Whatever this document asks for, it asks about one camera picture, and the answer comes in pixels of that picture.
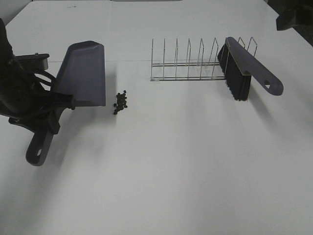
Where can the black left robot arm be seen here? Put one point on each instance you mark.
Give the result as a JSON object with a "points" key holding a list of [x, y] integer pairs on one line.
{"points": [[27, 97]]}

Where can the chrome wire dish rack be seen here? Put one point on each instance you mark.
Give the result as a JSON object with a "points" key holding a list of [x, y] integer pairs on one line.
{"points": [[185, 65]]}

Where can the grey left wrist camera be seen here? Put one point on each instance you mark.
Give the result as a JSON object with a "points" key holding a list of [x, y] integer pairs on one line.
{"points": [[34, 61]]}

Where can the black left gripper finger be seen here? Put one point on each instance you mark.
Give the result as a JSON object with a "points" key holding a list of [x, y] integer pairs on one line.
{"points": [[58, 100], [53, 122]]}

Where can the pile of coffee beans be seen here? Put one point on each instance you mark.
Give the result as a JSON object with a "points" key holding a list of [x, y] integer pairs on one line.
{"points": [[121, 102]]}

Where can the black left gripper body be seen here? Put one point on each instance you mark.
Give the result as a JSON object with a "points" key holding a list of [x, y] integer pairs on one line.
{"points": [[37, 116]]}

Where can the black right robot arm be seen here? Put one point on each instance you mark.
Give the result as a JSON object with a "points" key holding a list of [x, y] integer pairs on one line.
{"points": [[296, 14]]}

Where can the grey plastic dustpan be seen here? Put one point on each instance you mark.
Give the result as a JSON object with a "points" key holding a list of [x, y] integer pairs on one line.
{"points": [[82, 74]]}

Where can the grey hand brush black bristles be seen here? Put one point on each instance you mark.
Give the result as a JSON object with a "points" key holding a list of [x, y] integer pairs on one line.
{"points": [[239, 67]]}

